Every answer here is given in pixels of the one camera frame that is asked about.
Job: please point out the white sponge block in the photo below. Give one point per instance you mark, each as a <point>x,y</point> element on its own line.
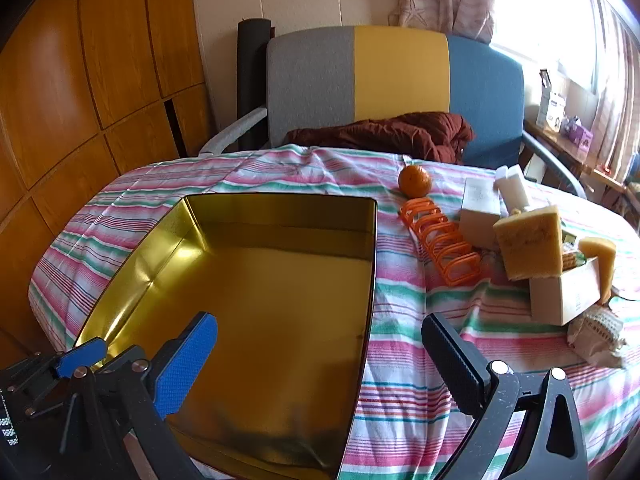
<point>515,187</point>

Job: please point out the pink striped curtain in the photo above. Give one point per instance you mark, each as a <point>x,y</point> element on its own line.
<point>617,85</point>

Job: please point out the grey yellow blue armchair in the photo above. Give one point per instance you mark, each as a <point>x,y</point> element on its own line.
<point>400,75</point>

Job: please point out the brown gold-lined tin container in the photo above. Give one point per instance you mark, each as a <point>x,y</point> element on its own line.
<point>275,285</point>

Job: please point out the tangerine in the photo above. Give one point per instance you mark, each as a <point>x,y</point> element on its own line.
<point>414,181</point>

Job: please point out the small yellow sponge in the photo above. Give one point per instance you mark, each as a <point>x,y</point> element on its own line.
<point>600,260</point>

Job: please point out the open cardboard box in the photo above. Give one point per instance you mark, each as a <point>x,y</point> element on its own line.
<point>565,295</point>

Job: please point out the white carton box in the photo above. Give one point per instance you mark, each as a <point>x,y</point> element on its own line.
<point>550,105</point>

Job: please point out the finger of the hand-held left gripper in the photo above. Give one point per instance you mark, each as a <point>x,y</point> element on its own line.
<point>80,357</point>

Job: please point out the orange plastic rack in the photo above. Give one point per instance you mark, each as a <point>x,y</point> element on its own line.
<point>452,262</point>

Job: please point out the purple box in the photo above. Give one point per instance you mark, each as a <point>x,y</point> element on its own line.
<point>580,132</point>

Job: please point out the white lace cloth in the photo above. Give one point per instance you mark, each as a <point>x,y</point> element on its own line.
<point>597,330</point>

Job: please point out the wooden side desk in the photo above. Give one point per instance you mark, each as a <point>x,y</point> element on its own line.
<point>565,147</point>

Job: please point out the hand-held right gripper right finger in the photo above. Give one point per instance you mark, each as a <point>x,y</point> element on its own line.
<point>450,365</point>

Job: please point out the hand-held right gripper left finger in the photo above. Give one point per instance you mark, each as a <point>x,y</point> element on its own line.
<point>185,360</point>

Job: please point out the striped tablecloth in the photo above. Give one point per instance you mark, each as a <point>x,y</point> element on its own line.
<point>410,270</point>

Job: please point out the window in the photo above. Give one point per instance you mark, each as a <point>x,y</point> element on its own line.
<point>540,5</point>

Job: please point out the maroon padded jacket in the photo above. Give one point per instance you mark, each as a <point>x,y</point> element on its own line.
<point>390,135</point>

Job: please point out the wooden cabinet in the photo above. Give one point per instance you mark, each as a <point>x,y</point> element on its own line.
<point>75,85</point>

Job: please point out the large yellow sponge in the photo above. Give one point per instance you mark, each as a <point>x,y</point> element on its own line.
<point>530,240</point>

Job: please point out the beige printed carton box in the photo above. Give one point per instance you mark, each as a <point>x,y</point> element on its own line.
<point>477,225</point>

